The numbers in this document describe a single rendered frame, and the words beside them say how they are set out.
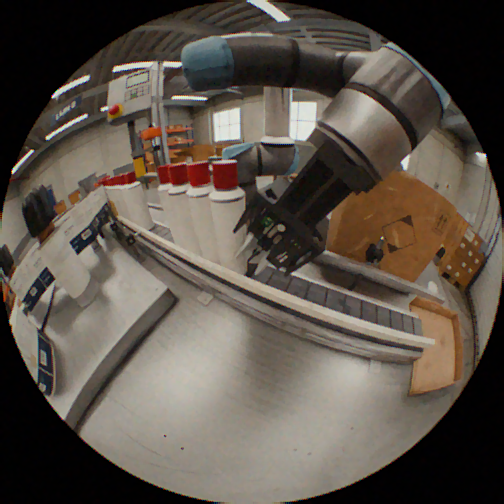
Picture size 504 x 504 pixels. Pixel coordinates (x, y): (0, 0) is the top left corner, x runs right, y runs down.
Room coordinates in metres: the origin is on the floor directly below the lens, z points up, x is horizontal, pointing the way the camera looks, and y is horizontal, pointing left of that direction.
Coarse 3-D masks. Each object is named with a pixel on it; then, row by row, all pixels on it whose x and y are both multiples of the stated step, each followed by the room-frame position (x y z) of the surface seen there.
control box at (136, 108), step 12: (120, 84) 0.44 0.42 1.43; (144, 84) 0.48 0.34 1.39; (108, 96) 0.43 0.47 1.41; (120, 96) 0.45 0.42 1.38; (144, 96) 0.49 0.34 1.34; (108, 108) 0.43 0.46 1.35; (120, 108) 0.45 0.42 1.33; (132, 108) 0.47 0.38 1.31; (144, 108) 0.48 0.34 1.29; (108, 120) 0.43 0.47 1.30; (120, 120) 0.46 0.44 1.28; (132, 120) 0.53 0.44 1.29
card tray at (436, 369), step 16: (416, 304) 0.08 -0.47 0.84; (432, 304) 0.05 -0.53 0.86; (432, 320) 0.00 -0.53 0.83; (448, 320) -0.04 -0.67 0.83; (432, 336) -0.04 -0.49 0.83; (448, 336) -0.09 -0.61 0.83; (432, 352) -0.08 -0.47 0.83; (448, 352) -0.14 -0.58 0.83; (416, 368) -0.08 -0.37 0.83; (432, 368) -0.13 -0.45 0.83; (448, 368) -0.19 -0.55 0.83; (416, 384) -0.12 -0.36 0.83; (432, 384) -0.17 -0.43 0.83; (448, 384) -0.21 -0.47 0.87
